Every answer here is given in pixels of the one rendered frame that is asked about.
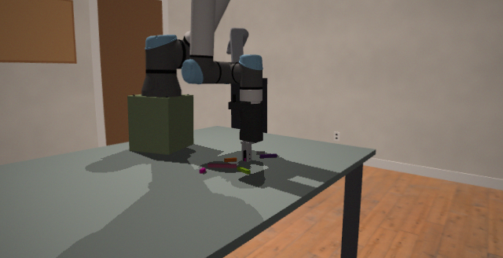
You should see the lime green rectangular bar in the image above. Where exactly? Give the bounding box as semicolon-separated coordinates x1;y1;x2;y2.
237;167;251;174

